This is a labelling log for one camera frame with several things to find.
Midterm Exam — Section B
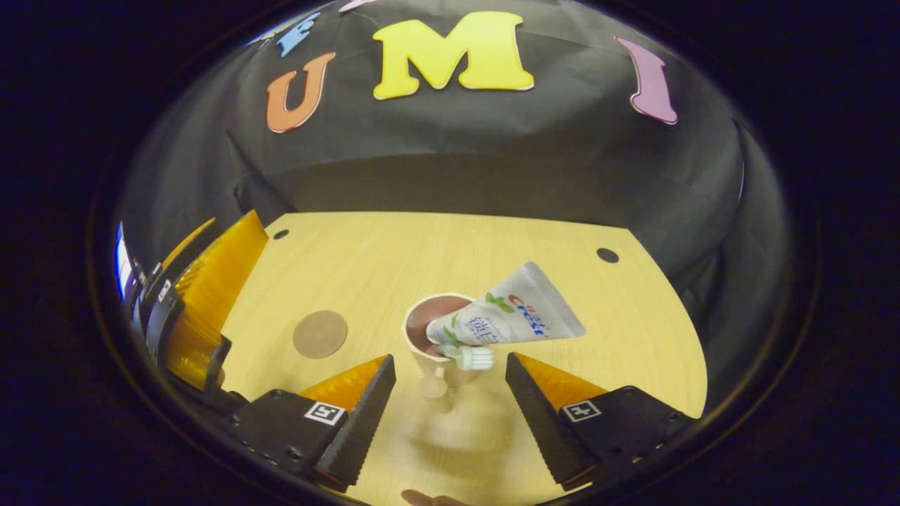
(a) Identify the beige cup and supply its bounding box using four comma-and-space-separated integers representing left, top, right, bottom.
402, 293, 493, 414

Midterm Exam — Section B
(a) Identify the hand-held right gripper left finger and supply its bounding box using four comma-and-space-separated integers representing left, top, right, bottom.
211, 353, 397, 492

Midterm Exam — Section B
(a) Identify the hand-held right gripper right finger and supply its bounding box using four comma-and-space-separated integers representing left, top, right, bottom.
505, 351, 698, 492

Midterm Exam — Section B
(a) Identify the white toothpaste tube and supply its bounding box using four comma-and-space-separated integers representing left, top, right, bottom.
426, 261, 586, 347

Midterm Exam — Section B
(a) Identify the white toothbrush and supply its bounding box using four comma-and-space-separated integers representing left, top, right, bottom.
436, 343, 496, 372

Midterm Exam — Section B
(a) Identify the round brown coaster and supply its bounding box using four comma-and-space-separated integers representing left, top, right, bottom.
292, 310, 349, 360

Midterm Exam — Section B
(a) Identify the wooden desktop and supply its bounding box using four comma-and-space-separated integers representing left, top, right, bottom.
211, 211, 709, 506

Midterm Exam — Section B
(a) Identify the lit screen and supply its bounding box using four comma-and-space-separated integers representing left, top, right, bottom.
115, 223, 136, 299

